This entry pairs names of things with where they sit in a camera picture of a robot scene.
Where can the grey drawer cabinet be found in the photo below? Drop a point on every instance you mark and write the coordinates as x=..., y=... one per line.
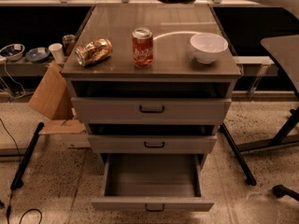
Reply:
x=174, y=72

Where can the top grey drawer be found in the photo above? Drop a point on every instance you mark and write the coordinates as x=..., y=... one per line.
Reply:
x=151, y=110

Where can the grey drawer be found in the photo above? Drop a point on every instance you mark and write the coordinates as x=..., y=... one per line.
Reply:
x=151, y=110
x=152, y=183
x=152, y=144

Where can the middle grey drawer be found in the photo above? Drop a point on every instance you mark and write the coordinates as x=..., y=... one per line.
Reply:
x=152, y=144

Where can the bottom grey drawer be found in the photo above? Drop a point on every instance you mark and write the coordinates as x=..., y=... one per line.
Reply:
x=152, y=183

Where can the red soda can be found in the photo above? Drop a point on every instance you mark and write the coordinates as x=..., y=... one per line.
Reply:
x=142, y=40

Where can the white bowl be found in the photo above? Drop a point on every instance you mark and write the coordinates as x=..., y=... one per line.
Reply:
x=208, y=47

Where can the cardboard box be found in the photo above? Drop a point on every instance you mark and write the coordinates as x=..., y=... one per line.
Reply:
x=52, y=100

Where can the brown glass jar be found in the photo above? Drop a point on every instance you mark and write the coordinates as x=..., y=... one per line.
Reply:
x=69, y=42

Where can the white paper cup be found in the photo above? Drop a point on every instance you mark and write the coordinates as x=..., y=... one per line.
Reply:
x=56, y=49

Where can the blue bowl right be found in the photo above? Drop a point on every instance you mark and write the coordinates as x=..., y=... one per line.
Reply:
x=37, y=55

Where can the blue bowl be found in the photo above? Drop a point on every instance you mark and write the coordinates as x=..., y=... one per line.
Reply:
x=12, y=52
x=37, y=55

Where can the dark round table top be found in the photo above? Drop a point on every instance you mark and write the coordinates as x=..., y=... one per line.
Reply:
x=284, y=50

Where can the blue bowl left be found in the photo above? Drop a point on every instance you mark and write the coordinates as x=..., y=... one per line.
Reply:
x=12, y=52

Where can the black pole left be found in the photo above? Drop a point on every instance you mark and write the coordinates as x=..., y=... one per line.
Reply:
x=17, y=181

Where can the black caster foot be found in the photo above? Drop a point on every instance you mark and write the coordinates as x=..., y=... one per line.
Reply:
x=280, y=191

